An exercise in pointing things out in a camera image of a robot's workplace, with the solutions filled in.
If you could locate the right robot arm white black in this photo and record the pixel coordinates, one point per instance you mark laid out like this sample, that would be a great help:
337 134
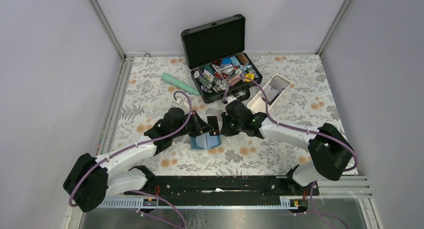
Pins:
330 152

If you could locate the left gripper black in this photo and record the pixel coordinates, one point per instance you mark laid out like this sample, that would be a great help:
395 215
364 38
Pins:
200 126

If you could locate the blue leather card holder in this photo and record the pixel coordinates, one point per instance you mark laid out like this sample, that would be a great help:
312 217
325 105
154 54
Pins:
205 141

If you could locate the silver VIP card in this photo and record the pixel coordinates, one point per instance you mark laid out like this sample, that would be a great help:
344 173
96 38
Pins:
271 95

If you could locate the slotted cable duct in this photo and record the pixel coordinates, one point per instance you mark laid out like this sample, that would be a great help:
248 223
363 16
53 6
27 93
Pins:
208 202

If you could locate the yellow round chip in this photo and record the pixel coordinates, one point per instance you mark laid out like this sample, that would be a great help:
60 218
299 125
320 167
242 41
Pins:
248 77

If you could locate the black VIP card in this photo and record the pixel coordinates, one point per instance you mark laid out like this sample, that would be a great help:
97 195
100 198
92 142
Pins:
213 121

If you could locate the black poker chip case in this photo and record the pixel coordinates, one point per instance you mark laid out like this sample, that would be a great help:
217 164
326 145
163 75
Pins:
215 54

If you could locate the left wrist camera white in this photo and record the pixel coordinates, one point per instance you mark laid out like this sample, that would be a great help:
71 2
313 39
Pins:
183 104

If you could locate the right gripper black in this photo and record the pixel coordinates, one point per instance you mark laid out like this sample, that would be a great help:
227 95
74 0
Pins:
225 130

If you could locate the white plastic card tray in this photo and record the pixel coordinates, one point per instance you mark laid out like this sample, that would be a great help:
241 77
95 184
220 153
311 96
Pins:
259 102

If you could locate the mint green cylindrical device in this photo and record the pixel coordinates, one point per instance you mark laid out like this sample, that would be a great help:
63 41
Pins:
177 83

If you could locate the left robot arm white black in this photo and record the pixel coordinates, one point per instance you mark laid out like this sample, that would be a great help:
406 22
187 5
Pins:
93 178

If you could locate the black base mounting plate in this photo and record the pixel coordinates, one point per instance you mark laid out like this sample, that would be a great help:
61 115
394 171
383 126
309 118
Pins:
177 186

